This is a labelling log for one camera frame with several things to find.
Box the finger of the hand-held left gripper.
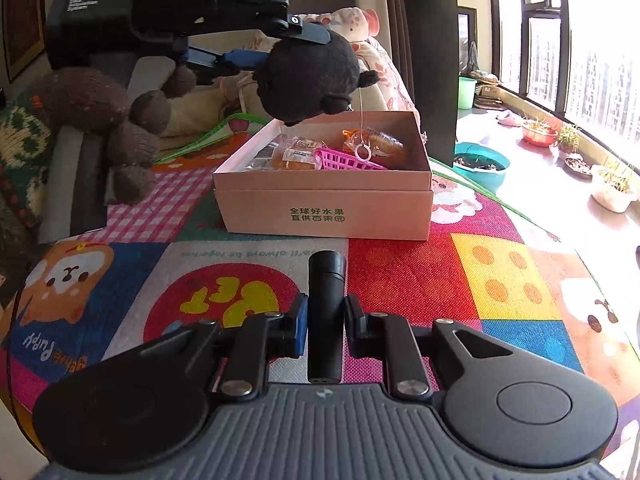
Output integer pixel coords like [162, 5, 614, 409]
[260, 12, 333, 46]
[175, 45, 273, 86]

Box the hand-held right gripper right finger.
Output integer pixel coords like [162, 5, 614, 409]
[344, 294, 538, 397]

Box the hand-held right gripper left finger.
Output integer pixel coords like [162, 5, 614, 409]
[145, 292, 309, 397]

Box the black flashlight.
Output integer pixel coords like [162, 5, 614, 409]
[307, 250, 347, 385]

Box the black plush toy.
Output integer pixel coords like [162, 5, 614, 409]
[251, 30, 381, 162]

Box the snack packet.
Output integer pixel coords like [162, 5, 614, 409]
[244, 142, 283, 172]

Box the pink cardboard box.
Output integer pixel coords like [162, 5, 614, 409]
[212, 111, 434, 241]

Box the pink plastic basket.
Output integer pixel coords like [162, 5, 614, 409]
[319, 146, 390, 171]

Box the large pastry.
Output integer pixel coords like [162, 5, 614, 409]
[350, 127, 406, 166]

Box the colourful printed play mat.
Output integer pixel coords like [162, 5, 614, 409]
[0, 112, 640, 461]

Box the brown teddy bear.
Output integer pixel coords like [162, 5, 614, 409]
[30, 65, 198, 206]

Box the green plastic bucket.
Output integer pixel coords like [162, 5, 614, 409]
[457, 76, 478, 110]

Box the green knitted cloth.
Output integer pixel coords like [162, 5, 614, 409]
[0, 89, 62, 231]

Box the teal plastic basin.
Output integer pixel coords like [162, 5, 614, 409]
[452, 142, 512, 194]

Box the red plant pot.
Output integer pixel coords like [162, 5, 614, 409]
[521, 117, 559, 149]

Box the dark bowl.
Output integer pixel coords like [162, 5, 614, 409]
[563, 156, 594, 179]

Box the small potted plant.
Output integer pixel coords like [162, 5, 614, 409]
[556, 124, 582, 155]

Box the white plant pot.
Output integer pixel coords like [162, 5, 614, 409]
[590, 159, 639, 213]

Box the black window frame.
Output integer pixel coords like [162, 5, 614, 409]
[489, 0, 640, 133]

